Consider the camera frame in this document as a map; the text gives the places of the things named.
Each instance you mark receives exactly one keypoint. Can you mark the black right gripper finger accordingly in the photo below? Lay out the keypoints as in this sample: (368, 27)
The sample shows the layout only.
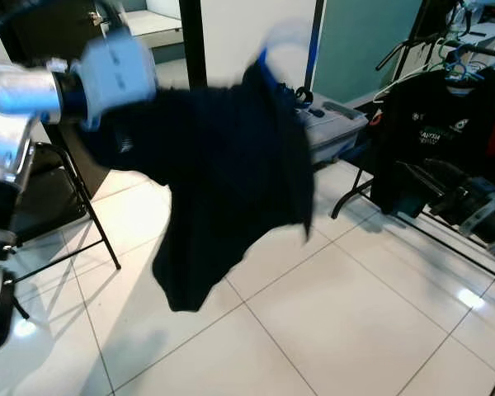
(444, 203)
(425, 173)

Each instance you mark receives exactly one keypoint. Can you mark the blue plastic clothes hanger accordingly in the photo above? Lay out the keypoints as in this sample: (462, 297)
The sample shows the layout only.
(462, 76)
(266, 70)

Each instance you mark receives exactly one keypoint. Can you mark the black shirt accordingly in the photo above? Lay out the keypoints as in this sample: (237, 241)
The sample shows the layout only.
(223, 181)

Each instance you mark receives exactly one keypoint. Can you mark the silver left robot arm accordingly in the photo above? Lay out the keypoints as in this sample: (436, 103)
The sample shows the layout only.
(16, 91)

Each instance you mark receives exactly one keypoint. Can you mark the green clothes hanger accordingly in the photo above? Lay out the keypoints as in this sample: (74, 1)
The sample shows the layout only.
(448, 58)

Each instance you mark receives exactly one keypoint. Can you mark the black printed t-shirt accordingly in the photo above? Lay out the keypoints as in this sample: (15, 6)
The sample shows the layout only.
(429, 140)

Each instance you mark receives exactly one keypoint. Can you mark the grey storage box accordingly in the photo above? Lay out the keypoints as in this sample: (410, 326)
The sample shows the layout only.
(338, 132)

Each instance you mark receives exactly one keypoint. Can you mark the black metal clothes rack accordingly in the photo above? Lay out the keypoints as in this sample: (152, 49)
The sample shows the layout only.
(393, 54)

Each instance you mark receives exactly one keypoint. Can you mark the black folding chair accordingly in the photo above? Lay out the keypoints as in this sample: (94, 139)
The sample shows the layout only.
(41, 198)

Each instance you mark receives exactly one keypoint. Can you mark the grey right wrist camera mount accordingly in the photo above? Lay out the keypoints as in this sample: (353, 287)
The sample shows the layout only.
(491, 219)

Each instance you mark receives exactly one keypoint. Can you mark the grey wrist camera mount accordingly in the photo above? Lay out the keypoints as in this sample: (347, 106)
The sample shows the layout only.
(115, 74)
(491, 219)

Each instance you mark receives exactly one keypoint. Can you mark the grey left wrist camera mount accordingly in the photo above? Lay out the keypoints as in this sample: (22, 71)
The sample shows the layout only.
(115, 74)

